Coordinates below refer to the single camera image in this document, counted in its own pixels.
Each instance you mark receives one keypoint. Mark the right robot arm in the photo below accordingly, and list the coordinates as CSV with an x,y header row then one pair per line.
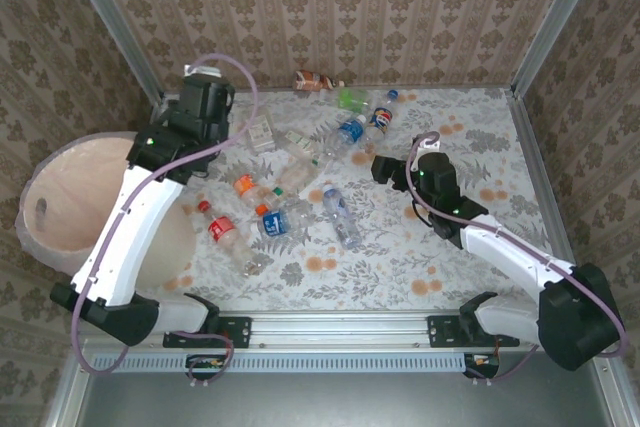
x,y
510,252

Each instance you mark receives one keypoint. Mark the Pepsi bottle blue cap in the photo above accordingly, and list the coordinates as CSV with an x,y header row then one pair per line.
x,y
382,119

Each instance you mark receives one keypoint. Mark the brown coffee drink bottle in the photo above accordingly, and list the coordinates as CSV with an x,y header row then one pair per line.
x,y
312,81

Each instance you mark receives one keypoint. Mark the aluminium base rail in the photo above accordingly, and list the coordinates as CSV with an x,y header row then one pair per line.
x,y
340,329

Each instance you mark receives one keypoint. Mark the white round waste bin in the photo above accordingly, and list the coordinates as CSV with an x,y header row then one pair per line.
x,y
65,197

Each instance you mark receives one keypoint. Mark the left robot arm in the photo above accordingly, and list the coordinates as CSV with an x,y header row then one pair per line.
x,y
130,227

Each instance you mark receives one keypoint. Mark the grey metal base panel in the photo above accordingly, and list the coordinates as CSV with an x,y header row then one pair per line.
x,y
325,402

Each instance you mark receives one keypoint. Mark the Coca-Cola bottle red cap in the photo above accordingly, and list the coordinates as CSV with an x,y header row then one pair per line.
x,y
222,232

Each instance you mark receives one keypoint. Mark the slim clear water bottle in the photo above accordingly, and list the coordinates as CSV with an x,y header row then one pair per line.
x,y
340,212

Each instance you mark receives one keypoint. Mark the orange label orange cap bottle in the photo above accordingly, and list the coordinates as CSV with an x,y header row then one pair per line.
x,y
245,184

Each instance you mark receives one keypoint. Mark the Pocari Sweat bottle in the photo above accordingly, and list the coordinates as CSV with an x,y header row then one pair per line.
x,y
348,131

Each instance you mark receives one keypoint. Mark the green label clear bottle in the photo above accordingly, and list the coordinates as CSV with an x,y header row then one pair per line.
x,y
350,98

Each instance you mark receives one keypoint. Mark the clear bottle white cap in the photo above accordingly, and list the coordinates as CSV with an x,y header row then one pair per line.
x,y
300,142

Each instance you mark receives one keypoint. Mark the small white carton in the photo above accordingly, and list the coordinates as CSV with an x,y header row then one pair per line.
x,y
260,134

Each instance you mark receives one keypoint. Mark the aluminium table edge rail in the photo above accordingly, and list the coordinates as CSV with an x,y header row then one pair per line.
x,y
541,172

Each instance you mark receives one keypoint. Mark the aluminium frame post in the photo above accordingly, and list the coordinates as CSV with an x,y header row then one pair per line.
x,y
115,27
554,22

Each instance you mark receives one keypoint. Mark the crushed blue label bottle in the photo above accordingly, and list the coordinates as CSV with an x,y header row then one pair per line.
x,y
275,223

